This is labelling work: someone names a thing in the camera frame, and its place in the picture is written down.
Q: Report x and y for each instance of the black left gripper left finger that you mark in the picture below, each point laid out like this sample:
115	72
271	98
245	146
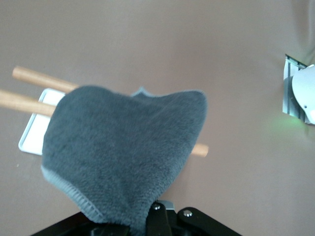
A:
73	227

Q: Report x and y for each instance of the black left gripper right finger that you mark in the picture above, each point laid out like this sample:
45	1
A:
197	221

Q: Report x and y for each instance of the grey and pink towel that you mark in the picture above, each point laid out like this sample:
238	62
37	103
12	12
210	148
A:
123	147

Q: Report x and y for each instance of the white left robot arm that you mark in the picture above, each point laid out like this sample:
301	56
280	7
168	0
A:
305	88

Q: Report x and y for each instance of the white rack with wooden bars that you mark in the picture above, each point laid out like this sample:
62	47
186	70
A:
34	130

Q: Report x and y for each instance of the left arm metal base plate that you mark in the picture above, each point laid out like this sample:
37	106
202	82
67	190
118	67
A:
286	98

